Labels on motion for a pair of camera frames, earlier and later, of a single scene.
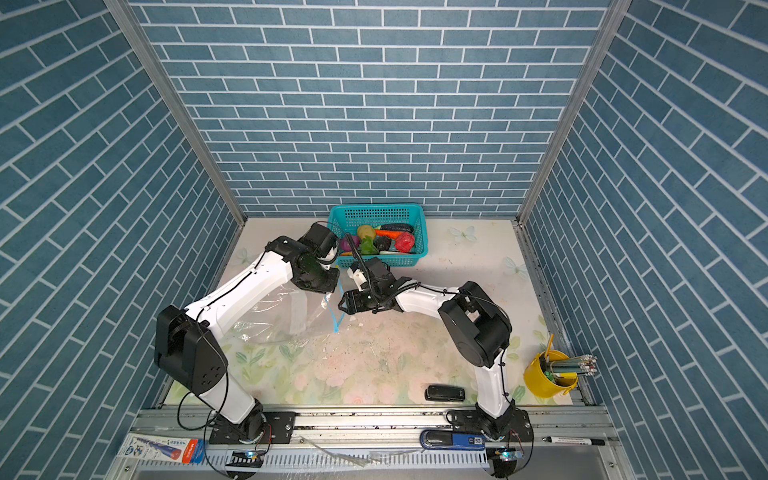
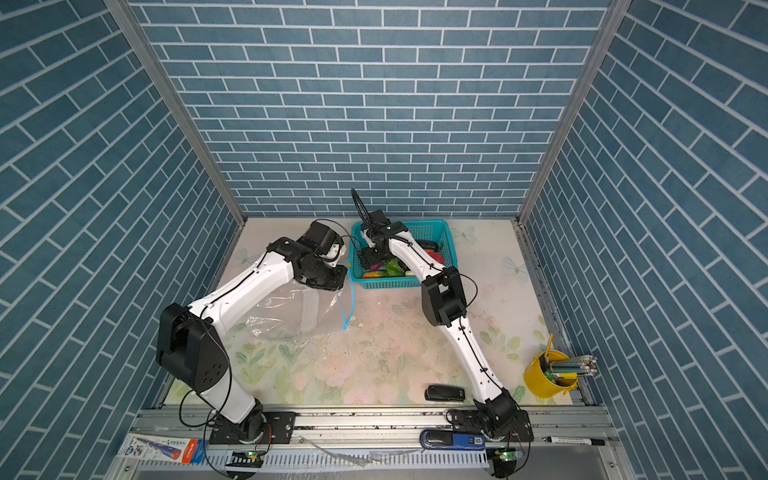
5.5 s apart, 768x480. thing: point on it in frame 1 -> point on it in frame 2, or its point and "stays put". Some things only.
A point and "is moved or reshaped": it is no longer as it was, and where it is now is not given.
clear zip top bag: [290, 318] is moved or reshaped
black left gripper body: [321, 279] stays put
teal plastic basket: [348, 217] -> [436, 230]
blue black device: [448, 440] stays put
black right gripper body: [369, 298] -> [372, 256]
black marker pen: [575, 441] stays put
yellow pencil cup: [541, 385] stays put
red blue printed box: [189, 451] stays put
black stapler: [444, 393] stays put
